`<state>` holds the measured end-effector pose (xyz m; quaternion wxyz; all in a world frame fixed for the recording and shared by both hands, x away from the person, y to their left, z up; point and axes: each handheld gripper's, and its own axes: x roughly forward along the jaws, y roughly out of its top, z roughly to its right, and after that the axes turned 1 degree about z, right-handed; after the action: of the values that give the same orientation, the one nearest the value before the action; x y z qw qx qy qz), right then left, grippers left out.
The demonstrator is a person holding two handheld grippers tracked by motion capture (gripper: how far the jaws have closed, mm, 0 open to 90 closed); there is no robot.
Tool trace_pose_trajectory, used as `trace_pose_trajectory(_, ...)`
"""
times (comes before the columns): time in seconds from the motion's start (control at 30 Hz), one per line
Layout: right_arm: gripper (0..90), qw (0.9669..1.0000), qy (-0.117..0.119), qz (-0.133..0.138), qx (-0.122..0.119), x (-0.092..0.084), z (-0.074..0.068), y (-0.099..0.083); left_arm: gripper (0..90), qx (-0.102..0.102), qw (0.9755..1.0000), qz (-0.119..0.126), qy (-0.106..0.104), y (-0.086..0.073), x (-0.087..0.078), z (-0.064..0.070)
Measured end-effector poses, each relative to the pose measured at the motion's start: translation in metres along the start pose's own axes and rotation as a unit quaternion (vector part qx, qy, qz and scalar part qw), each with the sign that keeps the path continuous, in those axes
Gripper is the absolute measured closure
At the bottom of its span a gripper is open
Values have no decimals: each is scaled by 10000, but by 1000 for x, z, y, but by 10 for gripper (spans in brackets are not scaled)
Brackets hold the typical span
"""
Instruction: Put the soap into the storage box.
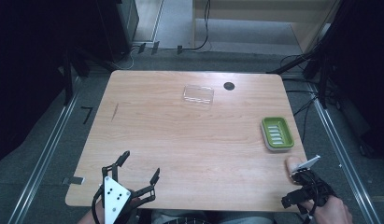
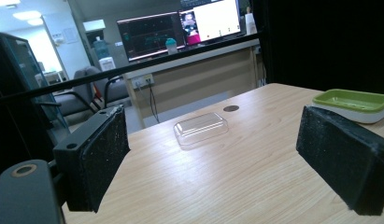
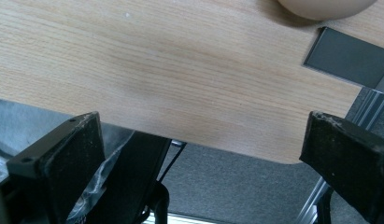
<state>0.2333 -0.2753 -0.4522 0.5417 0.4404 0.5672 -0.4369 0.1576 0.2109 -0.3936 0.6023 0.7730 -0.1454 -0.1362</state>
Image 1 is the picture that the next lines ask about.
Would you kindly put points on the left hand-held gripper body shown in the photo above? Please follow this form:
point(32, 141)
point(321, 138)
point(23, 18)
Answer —
point(114, 196)

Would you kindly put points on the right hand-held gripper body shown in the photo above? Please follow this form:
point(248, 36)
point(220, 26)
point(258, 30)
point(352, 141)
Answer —
point(308, 188)

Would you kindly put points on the beige soap bar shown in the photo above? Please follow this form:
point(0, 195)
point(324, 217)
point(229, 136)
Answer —
point(293, 164)

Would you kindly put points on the green soap dish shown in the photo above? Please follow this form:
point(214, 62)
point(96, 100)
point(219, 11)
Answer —
point(277, 133)

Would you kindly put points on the person's left hand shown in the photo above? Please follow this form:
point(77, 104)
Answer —
point(135, 203)

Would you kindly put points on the person's right hand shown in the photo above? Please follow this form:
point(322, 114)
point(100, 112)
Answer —
point(331, 211)

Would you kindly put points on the grey tape strip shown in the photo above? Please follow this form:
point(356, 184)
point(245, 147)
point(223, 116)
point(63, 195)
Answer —
point(73, 180)

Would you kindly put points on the clear plastic box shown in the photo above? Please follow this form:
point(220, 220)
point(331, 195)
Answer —
point(198, 95)

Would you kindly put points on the black metal stand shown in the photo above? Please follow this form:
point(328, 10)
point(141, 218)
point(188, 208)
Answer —
point(68, 74)
point(317, 68)

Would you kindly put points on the black table grommet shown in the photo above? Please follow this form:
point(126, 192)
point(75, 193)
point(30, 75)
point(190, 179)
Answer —
point(229, 86)

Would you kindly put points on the dark cabinet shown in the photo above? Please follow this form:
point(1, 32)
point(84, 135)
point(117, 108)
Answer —
point(122, 28)

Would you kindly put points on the light wooden platform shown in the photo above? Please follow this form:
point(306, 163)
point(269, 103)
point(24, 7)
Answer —
point(261, 21)

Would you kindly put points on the metal floor rail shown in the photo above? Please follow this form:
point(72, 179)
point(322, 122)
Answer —
point(45, 152)
point(344, 158)

